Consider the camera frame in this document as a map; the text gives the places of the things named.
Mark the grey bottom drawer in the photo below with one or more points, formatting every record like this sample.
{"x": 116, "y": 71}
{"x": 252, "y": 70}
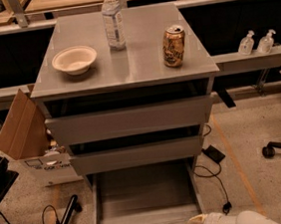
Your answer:
{"x": 160, "y": 193}

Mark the grey drawer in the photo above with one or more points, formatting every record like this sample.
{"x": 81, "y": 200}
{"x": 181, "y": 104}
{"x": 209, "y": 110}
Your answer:
{"x": 160, "y": 193}
{"x": 137, "y": 155}
{"x": 89, "y": 127}

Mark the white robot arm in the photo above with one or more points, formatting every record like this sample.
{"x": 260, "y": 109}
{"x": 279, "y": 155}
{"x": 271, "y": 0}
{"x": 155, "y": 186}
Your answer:
{"x": 245, "y": 217}

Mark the grey top drawer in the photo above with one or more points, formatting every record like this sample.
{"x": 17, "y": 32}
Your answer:
{"x": 89, "y": 127}

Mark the grey middle drawer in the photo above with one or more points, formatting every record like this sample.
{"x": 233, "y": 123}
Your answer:
{"x": 137, "y": 155}

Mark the grey drawer cabinet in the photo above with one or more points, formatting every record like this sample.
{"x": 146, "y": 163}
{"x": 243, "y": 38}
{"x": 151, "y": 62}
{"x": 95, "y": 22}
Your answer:
{"x": 133, "y": 77}

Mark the black power adapter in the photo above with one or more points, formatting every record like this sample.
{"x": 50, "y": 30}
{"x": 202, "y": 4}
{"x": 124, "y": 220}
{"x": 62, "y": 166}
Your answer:
{"x": 214, "y": 154}

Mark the black office chair base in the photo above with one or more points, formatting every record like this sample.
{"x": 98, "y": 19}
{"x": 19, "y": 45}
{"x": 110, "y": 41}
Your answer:
{"x": 268, "y": 151}

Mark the left hand sanitizer bottle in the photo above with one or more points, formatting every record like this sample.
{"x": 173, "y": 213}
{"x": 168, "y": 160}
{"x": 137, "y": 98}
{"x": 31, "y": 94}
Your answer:
{"x": 246, "y": 44}

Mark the hand sanitizer bottle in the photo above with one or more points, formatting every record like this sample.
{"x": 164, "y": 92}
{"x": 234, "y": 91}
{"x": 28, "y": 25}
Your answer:
{"x": 266, "y": 42}
{"x": 246, "y": 44}

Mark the gold soda can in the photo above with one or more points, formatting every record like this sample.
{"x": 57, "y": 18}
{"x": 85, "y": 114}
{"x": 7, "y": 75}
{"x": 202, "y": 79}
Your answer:
{"x": 173, "y": 46}

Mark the cardboard box with flaps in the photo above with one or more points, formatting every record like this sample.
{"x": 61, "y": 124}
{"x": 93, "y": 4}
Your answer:
{"x": 25, "y": 138}

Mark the right hand sanitizer bottle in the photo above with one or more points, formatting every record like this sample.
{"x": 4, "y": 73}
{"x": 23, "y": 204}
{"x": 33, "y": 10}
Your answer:
{"x": 266, "y": 42}

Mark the white paper bowl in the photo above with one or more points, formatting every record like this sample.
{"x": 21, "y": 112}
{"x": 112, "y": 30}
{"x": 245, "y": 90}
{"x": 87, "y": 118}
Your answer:
{"x": 74, "y": 60}

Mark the clear plastic water bottle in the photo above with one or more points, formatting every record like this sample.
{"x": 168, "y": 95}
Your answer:
{"x": 114, "y": 25}

